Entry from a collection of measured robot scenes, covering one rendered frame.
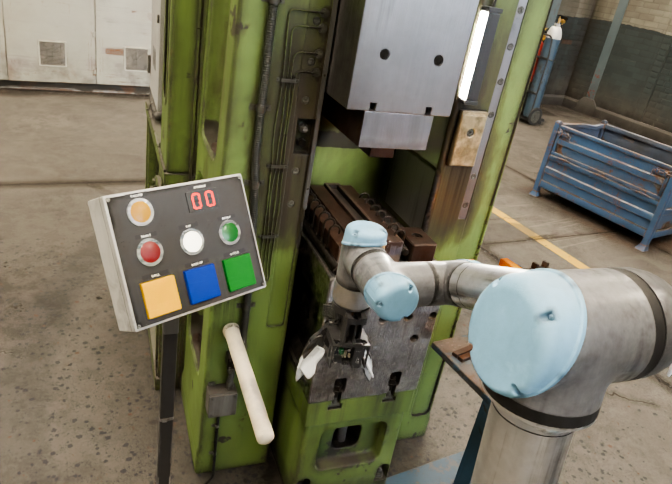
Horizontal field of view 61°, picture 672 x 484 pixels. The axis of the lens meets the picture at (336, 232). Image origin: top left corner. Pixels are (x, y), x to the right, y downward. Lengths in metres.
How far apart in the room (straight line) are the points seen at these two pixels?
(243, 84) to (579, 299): 1.11
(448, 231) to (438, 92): 0.56
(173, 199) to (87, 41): 5.38
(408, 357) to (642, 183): 3.61
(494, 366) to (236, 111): 1.09
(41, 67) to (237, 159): 5.17
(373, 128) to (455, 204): 0.51
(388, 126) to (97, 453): 1.54
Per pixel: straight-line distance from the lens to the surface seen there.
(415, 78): 1.50
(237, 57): 1.48
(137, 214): 1.24
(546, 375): 0.55
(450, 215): 1.90
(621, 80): 10.46
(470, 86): 1.71
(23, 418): 2.49
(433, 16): 1.49
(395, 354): 1.83
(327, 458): 2.12
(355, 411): 1.93
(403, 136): 1.53
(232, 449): 2.18
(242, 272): 1.35
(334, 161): 2.02
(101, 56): 6.63
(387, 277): 0.89
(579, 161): 5.45
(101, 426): 2.41
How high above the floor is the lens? 1.69
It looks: 25 degrees down
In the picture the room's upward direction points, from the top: 10 degrees clockwise
